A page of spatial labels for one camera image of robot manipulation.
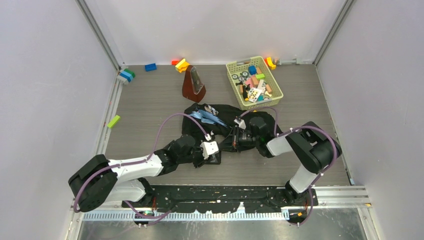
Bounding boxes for blue brick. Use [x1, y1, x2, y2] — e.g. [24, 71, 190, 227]
[144, 63, 157, 72]

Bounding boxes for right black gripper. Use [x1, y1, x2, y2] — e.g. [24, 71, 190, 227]
[217, 125, 260, 153]

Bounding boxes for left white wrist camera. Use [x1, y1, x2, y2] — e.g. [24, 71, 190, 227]
[200, 134, 219, 160]

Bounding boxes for black square jewellery box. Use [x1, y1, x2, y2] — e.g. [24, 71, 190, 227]
[205, 151, 222, 165]

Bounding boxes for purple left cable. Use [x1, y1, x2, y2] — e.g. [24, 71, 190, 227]
[72, 113, 213, 228]

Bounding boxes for green plastic basket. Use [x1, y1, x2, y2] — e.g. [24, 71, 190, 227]
[225, 56, 284, 110]

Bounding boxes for green block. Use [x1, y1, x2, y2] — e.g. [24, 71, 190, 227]
[106, 115, 121, 129]

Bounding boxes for blue green white blocks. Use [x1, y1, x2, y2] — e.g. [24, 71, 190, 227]
[116, 68, 136, 85]

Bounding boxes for blue cube in basket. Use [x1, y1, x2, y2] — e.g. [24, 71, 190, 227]
[248, 65, 257, 75]

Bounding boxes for white patterned toy block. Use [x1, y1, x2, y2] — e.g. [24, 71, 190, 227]
[247, 87, 263, 103]

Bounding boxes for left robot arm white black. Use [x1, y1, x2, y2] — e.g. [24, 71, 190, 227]
[68, 135, 219, 213]

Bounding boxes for orange yellow blocks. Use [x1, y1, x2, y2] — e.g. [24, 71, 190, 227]
[264, 57, 277, 70]

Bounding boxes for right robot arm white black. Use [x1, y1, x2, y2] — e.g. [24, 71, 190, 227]
[218, 116, 342, 205]

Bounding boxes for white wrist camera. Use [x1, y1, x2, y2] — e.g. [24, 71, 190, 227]
[234, 117, 247, 130]
[200, 134, 219, 160]

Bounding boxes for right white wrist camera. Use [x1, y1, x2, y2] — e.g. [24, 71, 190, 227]
[234, 117, 247, 130]

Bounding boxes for brown metronome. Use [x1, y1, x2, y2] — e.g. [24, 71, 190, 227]
[182, 65, 206, 103]

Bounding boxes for black printed t-shirt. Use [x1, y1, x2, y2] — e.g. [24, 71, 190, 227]
[184, 103, 282, 158]

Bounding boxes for yellow red blocks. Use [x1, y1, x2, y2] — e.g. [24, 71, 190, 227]
[171, 58, 190, 73]

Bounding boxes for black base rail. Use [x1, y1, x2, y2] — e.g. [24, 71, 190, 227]
[131, 185, 318, 214]

